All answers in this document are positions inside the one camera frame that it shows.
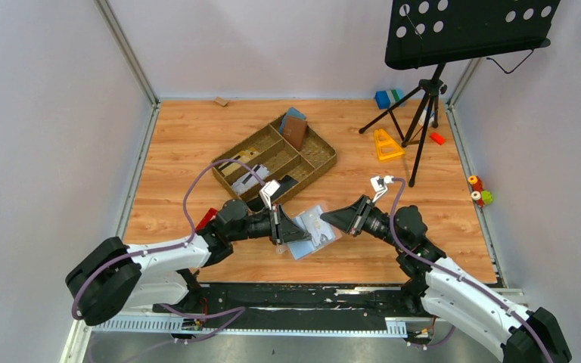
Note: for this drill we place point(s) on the green red toy piece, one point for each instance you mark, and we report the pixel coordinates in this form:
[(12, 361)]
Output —
[(482, 198)]

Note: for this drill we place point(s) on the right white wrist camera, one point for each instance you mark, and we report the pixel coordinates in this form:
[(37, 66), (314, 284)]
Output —
[(380, 186)]

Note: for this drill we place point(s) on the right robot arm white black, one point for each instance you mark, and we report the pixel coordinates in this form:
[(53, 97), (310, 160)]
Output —
[(438, 286)]

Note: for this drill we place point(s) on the small cardboard piece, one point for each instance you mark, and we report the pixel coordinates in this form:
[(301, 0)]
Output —
[(221, 101)]

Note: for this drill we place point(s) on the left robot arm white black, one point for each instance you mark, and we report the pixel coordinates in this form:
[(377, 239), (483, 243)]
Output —
[(117, 276)]

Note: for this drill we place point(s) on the red box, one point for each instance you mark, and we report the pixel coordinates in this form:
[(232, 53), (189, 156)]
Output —
[(208, 217)]

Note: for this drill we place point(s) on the blue card wallet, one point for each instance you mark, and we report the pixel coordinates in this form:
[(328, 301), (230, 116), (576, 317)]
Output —
[(291, 112)]

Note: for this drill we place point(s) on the orange red toy piece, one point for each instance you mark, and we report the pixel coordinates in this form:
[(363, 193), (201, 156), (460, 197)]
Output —
[(475, 183)]

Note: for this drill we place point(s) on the black card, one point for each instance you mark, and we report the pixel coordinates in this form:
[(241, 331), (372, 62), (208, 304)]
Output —
[(257, 204)]

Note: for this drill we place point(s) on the white VIP card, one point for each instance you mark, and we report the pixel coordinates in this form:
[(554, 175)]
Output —
[(260, 170), (321, 232)]

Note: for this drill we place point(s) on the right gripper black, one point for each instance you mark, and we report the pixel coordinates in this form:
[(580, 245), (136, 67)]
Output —
[(348, 218)]

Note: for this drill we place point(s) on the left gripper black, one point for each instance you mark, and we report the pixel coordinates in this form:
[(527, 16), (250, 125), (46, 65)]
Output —
[(284, 230)]

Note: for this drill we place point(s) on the pink card holder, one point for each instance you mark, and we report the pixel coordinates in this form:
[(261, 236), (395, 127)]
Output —
[(304, 248)]

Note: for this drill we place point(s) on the woven olive divided tray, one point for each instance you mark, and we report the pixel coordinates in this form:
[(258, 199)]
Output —
[(306, 165)]

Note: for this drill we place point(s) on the white patterned card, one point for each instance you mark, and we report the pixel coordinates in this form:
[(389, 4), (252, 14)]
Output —
[(239, 188)]

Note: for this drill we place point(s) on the aluminium frame rail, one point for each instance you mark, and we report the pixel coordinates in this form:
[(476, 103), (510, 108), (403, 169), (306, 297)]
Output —
[(158, 319)]

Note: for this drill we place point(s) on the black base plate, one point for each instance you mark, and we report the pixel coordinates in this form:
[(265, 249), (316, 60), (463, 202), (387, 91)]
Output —
[(251, 306)]

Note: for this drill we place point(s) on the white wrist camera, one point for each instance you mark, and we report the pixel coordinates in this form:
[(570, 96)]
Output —
[(267, 191), (380, 186)]

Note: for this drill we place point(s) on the blue green block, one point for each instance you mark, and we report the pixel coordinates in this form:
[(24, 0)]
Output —
[(387, 98)]

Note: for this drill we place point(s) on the small red block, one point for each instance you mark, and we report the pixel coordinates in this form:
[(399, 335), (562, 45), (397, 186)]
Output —
[(437, 138)]

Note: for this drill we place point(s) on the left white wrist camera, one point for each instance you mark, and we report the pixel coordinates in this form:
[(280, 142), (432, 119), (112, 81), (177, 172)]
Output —
[(267, 191)]

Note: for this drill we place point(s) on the yellow triangular toy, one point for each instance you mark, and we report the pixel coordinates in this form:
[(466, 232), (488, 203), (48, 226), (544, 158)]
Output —
[(386, 147)]

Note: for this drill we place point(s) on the gold card in tray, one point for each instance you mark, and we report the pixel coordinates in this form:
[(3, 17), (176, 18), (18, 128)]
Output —
[(244, 156)]

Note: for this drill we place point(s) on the black music stand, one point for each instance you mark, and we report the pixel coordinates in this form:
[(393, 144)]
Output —
[(435, 33)]

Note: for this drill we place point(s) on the brown leather wallet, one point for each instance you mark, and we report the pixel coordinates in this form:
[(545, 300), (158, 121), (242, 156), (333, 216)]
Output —
[(294, 132)]

